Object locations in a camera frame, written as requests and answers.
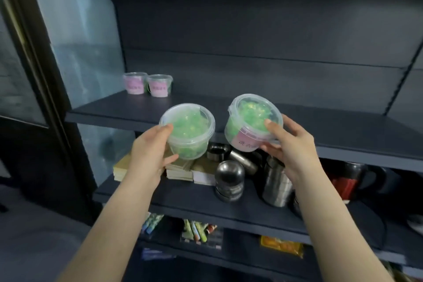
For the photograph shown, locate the person's left hand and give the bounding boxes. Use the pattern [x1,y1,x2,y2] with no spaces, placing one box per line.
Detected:
[128,123,179,187]

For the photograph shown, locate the person's right hand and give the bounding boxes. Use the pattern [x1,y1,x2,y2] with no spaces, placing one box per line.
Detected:
[260,115,320,182]

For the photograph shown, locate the clear plastic tub plain side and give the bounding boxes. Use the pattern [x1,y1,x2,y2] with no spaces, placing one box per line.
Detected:
[159,103,216,161]

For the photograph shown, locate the clear plastic tub pink label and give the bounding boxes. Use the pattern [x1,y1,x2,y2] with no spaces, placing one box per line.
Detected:
[224,94,284,153]

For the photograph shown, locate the person's right forearm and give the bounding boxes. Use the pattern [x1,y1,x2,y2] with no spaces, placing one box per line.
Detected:
[291,164,394,282]

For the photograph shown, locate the person's left forearm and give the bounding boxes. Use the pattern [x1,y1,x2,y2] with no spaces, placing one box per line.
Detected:
[58,169,162,282]

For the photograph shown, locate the green pieces in tub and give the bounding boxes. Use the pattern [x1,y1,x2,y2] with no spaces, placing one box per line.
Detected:
[167,111,208,157]
[228,99,275,138]

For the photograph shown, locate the steel tube cup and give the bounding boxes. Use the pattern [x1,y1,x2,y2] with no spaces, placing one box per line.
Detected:
[229,149,259,176]

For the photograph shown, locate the small tub pink label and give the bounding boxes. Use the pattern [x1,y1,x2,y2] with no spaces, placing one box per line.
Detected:
[122,72,148,95]
[146,74,174,98]

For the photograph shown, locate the yellowish paper stack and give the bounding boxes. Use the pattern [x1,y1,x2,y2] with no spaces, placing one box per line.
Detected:
[164,148,196,182]
[113,153,133,182]
[192,158,217,187]

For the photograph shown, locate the tall steel cup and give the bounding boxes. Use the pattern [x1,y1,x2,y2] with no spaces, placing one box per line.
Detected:
[262,156,294,208]

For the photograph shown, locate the dark grey shelf unit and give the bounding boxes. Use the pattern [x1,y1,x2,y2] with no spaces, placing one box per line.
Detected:
[64,0,423,282]

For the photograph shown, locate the black domed metal container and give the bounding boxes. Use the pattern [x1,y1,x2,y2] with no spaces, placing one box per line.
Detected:
[214,160,246,203]

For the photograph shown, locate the black and red mug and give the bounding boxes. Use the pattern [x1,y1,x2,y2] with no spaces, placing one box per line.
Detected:
[322,160,387,204]

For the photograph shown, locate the bundle of coloured pens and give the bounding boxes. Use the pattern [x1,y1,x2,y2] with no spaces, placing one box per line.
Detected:
[141,212,165,235]

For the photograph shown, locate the pen set packet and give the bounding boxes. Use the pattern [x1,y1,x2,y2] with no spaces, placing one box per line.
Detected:
[180,219,223,250]

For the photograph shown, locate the orange packet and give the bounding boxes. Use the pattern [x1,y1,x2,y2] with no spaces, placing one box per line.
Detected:
[259,235,304,258]

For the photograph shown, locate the frosted glass side panel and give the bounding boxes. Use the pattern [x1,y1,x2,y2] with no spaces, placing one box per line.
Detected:
[24,0,136,186]

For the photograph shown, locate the blue packet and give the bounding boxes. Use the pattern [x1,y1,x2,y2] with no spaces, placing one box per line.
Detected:
[141,247,174,261]

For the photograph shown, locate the black framed glass door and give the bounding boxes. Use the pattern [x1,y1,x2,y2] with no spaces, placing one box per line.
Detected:
[0,0,100,226]

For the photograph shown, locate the short steel ring cup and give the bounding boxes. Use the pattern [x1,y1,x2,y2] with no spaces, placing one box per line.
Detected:
[207,143,231,162]

